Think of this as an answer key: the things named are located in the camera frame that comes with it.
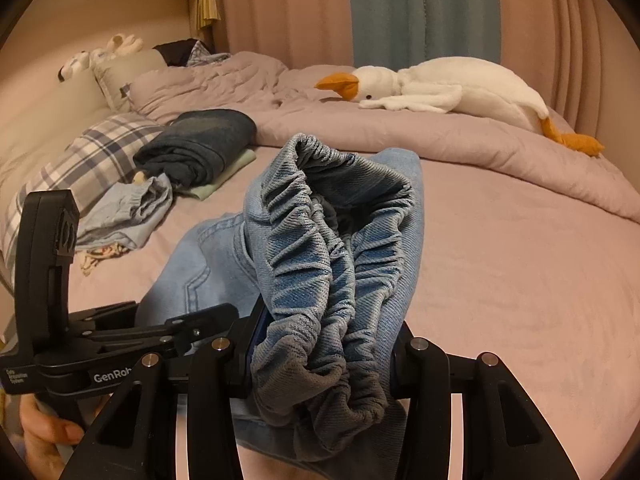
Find white goose plush toy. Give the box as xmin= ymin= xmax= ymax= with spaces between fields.
xmin=314 ymin=56 xmax=605 ymax=158

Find folded dark jeans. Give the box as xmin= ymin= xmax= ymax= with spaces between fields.
xmin=132 ymin=109 xmax=258 ymax=188

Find bed with pink sheet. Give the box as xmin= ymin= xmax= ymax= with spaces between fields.
xmin=0 ymin=75 xmax=640 ymax=480

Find crumpled light blue cloth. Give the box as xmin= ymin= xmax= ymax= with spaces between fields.
xmin=75 ymin=174 xmax=175 ymax=251

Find patterned white cloth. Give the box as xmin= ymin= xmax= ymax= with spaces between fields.
xmin=77 ymin=242 xmax=126 ymax=277

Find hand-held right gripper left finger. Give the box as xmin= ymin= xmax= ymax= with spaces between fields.
xmin=59 ymin=305 xmax=268 ymax=480

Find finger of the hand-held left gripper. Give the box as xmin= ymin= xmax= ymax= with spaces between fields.
xmin=67 ymin=301 xmax=141 ymax=333
xmin=95 ymin=304 xmax=241 ymax=358

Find beige pillow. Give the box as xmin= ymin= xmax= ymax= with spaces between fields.
xmin=92 ymin=49 xmax=168 ymax=113

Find plaid pillow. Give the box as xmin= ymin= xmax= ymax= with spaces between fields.
xmin=0 ymin=112 xmax=168 ymax=261

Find white bunny plush toy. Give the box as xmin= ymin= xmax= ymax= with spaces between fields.
xmin=90 ymin=34 xmax=144 ymax=62

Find beige wall shelf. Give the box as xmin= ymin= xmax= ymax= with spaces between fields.
xmin=30 ymin=0 xmax=208 ymax=81

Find beige headboard cushion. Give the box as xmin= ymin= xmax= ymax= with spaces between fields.
xmin=0 ymin=72 xmax=113 ymax=196

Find black garment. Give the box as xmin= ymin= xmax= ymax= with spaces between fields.
xmin=152 ymin=38 xmax=201 ymax=67

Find yellow fringed curtain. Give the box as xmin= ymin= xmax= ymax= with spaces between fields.
xmin=194 ymin=0 xmax=221 ymax=31

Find folded pale green cloth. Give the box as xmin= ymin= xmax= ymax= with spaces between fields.
xmin=175 ymin=147 xmax=258 ymax=202

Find light blue denim pants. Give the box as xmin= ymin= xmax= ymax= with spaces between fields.
xmin=135 ymin=132 xmax=426 ymax=480

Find black and white plush toy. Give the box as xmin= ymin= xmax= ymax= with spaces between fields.
xmin=59 ymin=51 xmax=94 ymax=82

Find blue curtain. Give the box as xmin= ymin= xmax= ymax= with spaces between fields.
xmin=347 ymin=0 xmax=501 ymax=73

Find pink comforter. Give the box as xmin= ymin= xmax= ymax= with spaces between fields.
xmin=127 ymin=51 xmax=640 ymax=221

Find blue plaid shirt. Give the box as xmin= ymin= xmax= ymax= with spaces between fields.
xmin=187 ymin=40 xmax=232 ymax=67

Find person's left hand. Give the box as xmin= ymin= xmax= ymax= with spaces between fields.
xmin=20 ymin=395 xmax=111 ymax=480

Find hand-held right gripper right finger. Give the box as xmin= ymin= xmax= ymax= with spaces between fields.
xmin=387 ymin=322 xmax=581 ymax=480

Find pink curtain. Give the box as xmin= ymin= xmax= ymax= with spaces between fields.
xmin=492 ymin=0 xmax=638 ymax=131
xmin=210 ymin=0 xmax=357 ymax=68

